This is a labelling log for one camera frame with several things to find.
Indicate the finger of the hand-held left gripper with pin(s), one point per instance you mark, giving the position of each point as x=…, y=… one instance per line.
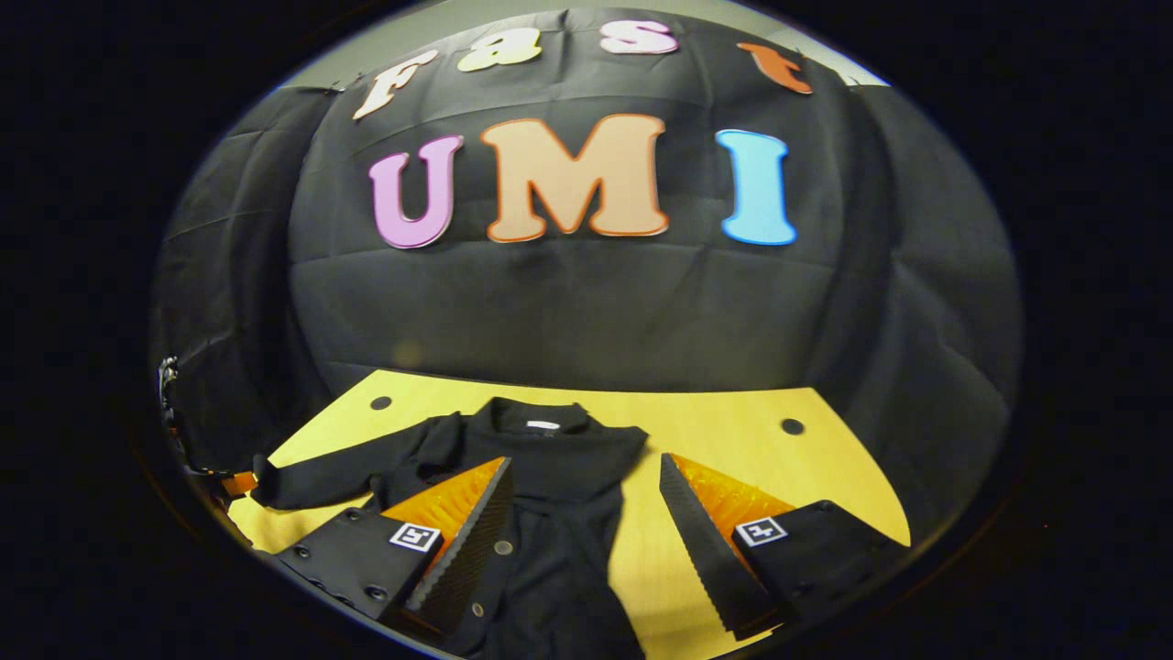
x=241, y=483

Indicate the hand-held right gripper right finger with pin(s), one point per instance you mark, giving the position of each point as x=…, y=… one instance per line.
x=706, y=550

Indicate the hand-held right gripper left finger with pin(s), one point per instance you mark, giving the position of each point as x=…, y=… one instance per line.
x=467, y=550

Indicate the black backdrop cloth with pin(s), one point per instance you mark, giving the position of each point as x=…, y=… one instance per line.
x=586, y=302

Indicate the black buttoned cardigan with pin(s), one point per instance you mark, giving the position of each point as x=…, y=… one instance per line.
x=550, y=513

